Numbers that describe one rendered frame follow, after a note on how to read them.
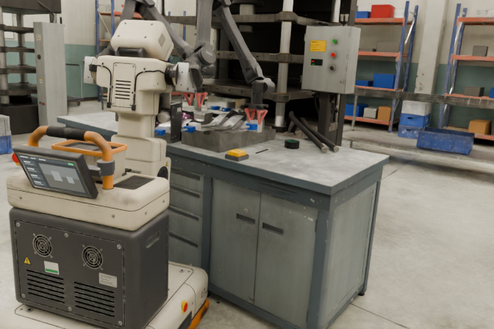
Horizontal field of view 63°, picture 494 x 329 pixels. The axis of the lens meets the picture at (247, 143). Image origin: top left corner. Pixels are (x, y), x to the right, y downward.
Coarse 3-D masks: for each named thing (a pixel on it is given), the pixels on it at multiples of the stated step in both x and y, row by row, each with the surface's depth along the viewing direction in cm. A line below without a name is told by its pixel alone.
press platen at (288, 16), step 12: (288, 12) 242; (192, 24) 327; (216, 24) 312; (240, 24) 298; (252, 24) 292; (264, 24) 286; (276, 24) 280; (300, 24) 269; (312, 24) 281; (324, 24) 277; (336, 24) 296
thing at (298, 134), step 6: (186, 108) 351; (192, 108) 353; (204, 108) 357; (264, 120) 307; (270, 120) 308; (306, 120) 318; (312, 120) 320; (264, 126) 282; (270, 126) 283; (312, 126) 292; (330, 126) 311; (336, 126) 319; (288, 132) 264; (300, 132) 272; (300, 138) 274
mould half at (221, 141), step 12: (216, 120) 225; (228, 120) 222; (192, 132) 203; (216, 132) 197; (228, 132) 198; (240, 132) 205; (252, 132) 213; (264, 132) 223; (192, 144) 204; (204, 144) 199; (216, 144) 194; (228, 144) 198; (240, 144) 207; (252, 144) 215
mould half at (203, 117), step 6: (198, 114) 242; (204, 114) 241; (210, 114) 248; (186, 120) 224; (192, 120) 226; (198, 120) 239; (204, 120) 241; (210, 120) 250; (168, 132) 208; (162, 138) 209; (168, 138) 208
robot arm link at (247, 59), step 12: (228, 0) 189; (216, 12) 191; (228, 12) 190; (228, 24) 189; (228, 36) 191; (240, 36) 192; (240, 48) 190; (240, 60) 192; (252, 60) 190; (252, 72) 190
